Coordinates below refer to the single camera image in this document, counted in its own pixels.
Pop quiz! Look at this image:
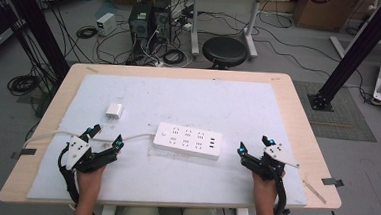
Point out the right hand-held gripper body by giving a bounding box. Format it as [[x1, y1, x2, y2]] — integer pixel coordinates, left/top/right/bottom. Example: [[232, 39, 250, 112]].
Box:
[[240, 142, 301, 184]]

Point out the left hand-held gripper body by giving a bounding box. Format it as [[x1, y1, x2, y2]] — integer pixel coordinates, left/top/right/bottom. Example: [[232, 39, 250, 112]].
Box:
[[63, 135, 121, 176]]

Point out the white charger adapter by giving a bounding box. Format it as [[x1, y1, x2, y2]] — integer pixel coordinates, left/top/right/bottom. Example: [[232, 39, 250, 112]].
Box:
[[105, 101, 125, 120]]

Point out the white power strip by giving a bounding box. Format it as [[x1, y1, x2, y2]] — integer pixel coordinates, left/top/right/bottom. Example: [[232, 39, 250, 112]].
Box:
[[151, 120, 224, 162]]

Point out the person's left hand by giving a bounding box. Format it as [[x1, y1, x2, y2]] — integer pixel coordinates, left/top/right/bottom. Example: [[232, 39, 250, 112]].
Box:
[[74, 162, 108, 190]]

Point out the person's right hand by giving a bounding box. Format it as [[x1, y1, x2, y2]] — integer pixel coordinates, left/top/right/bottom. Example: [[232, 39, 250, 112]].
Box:
[[250, 168, 287, 198]]

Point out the light wooden table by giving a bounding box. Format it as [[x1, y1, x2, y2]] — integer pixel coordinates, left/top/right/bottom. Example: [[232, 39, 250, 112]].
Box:
[[0, 55, 351, 215]]

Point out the grey tape piece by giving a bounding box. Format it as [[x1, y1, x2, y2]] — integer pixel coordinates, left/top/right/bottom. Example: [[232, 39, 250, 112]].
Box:
[[10, 147, 38, 161], [320, 177, 345, 188]]

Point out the thin wooden stick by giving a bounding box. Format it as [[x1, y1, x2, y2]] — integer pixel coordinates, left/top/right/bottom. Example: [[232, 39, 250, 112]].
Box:
[[300, 178, 329, 206]]

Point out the white foam mat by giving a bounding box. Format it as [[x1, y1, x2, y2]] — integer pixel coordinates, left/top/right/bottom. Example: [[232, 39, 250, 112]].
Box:
[[26, 68, 316, 215]]

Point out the grey floor mat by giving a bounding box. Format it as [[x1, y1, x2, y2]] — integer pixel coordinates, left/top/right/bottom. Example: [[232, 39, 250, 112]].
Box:
[[289, 80, 381, 144]]

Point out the black round stool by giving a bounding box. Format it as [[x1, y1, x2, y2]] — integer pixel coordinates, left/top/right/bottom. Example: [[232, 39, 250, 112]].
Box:
[[200, 34, 250, 72]]

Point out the white power supply box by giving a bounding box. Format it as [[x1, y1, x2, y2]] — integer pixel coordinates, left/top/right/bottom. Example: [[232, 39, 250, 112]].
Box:
[[95, 12, 119, 38]]

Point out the black metal stand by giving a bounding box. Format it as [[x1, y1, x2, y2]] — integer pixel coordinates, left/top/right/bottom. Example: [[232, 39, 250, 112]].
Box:
[[0, 0, 75, 81], [306, 0, 381, 115]]

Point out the black computer tower green label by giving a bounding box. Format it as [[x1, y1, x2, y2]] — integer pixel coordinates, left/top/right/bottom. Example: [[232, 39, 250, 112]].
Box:
[[127, 0, 155, 41]]

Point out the large brown cardboard box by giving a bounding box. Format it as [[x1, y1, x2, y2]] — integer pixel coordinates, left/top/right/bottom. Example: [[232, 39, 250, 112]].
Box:
[[292, 0, 360, 35]]

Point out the white power strip cable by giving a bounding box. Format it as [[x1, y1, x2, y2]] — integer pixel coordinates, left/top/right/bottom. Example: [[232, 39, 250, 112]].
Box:
[[22, 124, 157, 157]]

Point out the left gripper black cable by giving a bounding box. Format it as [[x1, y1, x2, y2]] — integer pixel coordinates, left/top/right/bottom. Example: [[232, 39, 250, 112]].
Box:
[[54, 144, 84, 206]]

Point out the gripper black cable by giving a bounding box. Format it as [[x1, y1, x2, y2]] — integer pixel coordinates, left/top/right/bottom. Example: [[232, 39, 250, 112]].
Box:
[[54, 144, 84, 206], [216, 167, 293, 215]]

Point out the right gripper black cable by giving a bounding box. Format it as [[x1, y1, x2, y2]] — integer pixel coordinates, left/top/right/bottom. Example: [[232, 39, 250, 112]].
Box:
[[216, 167, 293, 215]]

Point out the black cable coil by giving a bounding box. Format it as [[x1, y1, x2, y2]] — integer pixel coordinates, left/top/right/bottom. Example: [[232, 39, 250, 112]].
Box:
[[161, 48, 187, 67], [74, 24, 99, 41], [6, 72, 42, 98]]

